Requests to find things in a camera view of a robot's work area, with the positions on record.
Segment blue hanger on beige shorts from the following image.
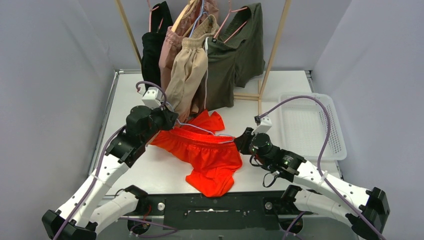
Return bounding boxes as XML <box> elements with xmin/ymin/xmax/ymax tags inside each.
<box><xmin>188</xmin><ymin>0</ymin><xmax>208</xmax><ymax>38</ymax></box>

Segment olive green shorts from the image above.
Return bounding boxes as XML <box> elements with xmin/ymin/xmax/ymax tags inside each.
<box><xmin>205</xmin><ymin>2</ymin><xmax>265</xmax><ymax>111</ymax></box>

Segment pink hanger on green shorts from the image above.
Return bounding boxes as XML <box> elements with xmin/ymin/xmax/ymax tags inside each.
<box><xmin>212</xmin><ymin>0</ymin><xmax>249</xmax><ymax>43</ymax></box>

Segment pink hanger on black shorts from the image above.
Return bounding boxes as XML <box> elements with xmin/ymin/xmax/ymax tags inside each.
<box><xmin>146</xmin><ymin>0</ymin><xmax>164</xmax><ymax>33</ymax></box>

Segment light blue wire hanger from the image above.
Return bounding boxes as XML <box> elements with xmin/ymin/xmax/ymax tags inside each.
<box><xmin>165</xmin><ymin>100</ymin><xmax>236</xmax><ymax>145</ymax></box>

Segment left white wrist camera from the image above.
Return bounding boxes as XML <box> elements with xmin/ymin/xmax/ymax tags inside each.
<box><xmin>138</xmin><ymin>86</ymin><xmax>163</xmax><ymax>109</ymax></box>

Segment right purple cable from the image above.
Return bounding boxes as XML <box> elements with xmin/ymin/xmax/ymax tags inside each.
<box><xmin>256</xmin><ymin>95</ymin><xmax>388</xmax><ymax>240</ymax></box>

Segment wooden hanger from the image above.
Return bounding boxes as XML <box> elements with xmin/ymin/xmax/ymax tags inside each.
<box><xmin>171</xmin><ymin>0</ymin><xmax>199</xmax><ymax>37</ymax></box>

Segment white plastic basket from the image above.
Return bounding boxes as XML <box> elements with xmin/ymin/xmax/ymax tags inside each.
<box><xmin>275</xmin><ymin>93</ymin><xmax>347</xmax><ymax>162</ymax></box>

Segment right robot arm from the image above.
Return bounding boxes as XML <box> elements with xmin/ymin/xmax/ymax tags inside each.
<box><xmin>234</xmin><ymin>127</ymin><xmax>390</xmax><ymax>240</ymax></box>

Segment beige shorts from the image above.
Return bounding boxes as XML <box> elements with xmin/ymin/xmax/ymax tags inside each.
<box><xmin>165</xmin><ymin>33</ymin><xmax>215</xmax><ymax>123</ymax></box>

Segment orange shorts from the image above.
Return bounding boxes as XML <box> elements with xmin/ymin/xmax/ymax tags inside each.
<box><xmin>151</xmin><ymin>110</ymin><xmax>243</xmax><ymax>197</ymax></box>

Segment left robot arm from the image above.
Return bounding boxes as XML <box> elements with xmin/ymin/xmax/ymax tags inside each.
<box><xmin>42</xmin><ymin>104</ymin><xmax>179</xmax><ymax>240</ymax></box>

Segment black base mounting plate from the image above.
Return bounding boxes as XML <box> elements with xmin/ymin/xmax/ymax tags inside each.
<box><xmin>129</xmin><ymin>190</ymin><xmax>300</xmax><ymax>231</ymax></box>

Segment black shorts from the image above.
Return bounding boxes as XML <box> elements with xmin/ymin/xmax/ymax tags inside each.
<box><xmin>141</xmin><ymin>1</ymin><xmax>174</xmax><ymax>86</ymax></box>

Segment pink shorts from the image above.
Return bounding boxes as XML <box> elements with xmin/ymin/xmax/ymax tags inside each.
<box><xmin>159</xmin><ymin>0</ymin><xmax>219</xmax><ymax>90</ymax></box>

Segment wooden clothes rack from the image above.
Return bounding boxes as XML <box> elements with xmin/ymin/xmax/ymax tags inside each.
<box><xmin>114</xmin><ymin>0</ymin><xmax>292</xmax><ymax>115</ymax></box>

